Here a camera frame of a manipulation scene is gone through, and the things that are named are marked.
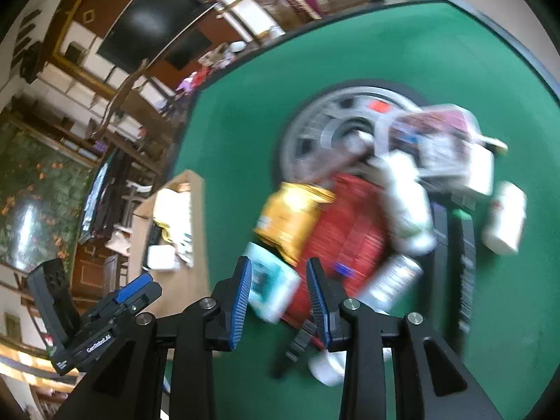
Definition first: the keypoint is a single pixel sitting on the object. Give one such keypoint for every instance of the black ribbed object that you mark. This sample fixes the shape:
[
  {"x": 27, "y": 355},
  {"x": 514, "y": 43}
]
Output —
[{"x": 295, "y": 345}]

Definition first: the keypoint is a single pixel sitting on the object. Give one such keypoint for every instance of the cardboard box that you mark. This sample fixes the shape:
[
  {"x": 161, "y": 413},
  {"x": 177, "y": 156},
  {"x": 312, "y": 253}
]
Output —
[{"x": 199, "y": 236}]

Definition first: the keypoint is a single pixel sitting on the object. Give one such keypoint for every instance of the red snack bag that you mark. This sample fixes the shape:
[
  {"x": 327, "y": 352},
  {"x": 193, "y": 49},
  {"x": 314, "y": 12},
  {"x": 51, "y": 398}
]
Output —
[{"x": 350, "y": 236}]

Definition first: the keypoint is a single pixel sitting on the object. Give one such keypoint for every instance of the large white bottle green label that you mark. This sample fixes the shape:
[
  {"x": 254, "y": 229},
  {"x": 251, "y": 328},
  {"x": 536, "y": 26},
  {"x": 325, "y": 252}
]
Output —
[{"x": 407, "y": 201}]

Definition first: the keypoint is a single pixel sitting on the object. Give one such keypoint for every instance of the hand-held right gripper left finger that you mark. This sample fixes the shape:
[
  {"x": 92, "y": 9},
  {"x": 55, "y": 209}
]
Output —
[{"x": 243, "y": 297}]

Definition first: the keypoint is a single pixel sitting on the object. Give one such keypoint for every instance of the pale yellow soft pouch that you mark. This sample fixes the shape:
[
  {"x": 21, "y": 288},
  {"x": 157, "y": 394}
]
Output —
[{"x": 173, "y": 205}]

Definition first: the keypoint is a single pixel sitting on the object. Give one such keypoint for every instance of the teal and white packet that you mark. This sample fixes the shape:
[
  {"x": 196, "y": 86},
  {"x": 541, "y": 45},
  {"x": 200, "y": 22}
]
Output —
[{"x": 269, "y": 280}]

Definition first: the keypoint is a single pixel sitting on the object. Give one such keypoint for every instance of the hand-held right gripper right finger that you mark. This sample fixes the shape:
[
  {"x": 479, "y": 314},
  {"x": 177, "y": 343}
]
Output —
[{"x": 317, "y": 302}]

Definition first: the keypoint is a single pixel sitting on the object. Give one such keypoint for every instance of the white squat bottle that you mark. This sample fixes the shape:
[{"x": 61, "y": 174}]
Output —
[{"x": 328, "y": 369}]

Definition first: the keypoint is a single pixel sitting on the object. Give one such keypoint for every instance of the clear cosmetic pouch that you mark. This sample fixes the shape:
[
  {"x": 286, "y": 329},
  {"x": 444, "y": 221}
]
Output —
[{"x": 437, "y": 135}]

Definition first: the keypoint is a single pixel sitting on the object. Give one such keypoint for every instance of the round table control panel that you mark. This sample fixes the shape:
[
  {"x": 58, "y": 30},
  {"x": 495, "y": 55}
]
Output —
[{"x": 319, "y": 127}]

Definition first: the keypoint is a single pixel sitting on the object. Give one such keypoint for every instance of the black television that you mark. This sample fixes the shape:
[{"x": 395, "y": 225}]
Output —
[{"x": 144, "y": 22}]

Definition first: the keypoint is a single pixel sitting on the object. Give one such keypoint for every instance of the wooden television cabinet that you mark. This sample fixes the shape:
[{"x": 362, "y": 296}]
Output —
[{"x": 192, "y": 46}]

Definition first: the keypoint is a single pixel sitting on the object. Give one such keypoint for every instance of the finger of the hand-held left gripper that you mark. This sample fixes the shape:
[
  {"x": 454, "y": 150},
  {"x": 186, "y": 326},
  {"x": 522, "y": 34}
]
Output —
[
  {"x": 146, "y": 299},
  {"x": 133, "y": 288}
]

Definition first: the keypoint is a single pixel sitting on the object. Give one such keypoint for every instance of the white round lamp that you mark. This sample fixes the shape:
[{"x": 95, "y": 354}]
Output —
[{"x": 237, "y": 47}]

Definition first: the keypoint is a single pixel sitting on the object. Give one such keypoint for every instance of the yellow cracker packet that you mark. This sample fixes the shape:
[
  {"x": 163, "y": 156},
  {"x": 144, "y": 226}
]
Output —
[{"x": 291, "y": 218}]

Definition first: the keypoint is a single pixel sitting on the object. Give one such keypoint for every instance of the wooden chair with round medallion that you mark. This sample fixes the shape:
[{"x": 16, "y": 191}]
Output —
[{"x": 273, "y": 2}]

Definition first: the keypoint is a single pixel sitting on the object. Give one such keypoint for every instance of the white plastic bottle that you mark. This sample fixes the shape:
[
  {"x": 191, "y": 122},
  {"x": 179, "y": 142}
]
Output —
[{"x": 393, "y": 280}]

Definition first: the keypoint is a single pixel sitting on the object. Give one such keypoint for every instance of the floral wall painting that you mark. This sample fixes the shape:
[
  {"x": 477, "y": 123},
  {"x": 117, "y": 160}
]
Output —
[{"x": 39, "y": 183}]

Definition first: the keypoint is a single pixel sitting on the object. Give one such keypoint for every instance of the small white bottle red label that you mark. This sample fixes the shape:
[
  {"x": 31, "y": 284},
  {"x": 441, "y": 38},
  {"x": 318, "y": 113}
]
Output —
[{"x": 503, "y": 218}]

